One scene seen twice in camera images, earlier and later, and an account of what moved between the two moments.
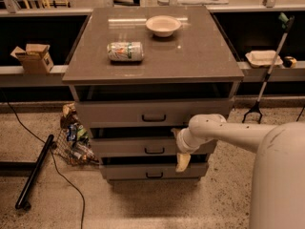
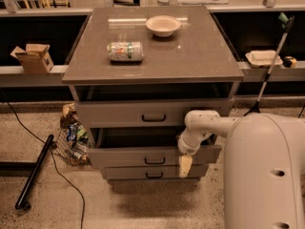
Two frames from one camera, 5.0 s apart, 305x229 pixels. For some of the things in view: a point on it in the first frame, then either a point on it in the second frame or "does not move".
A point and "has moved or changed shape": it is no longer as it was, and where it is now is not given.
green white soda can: [125, 52] does not move
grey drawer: [147, 147] has moved or changed shape
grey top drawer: [150, 114] does not move
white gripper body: [181, 142] does not move
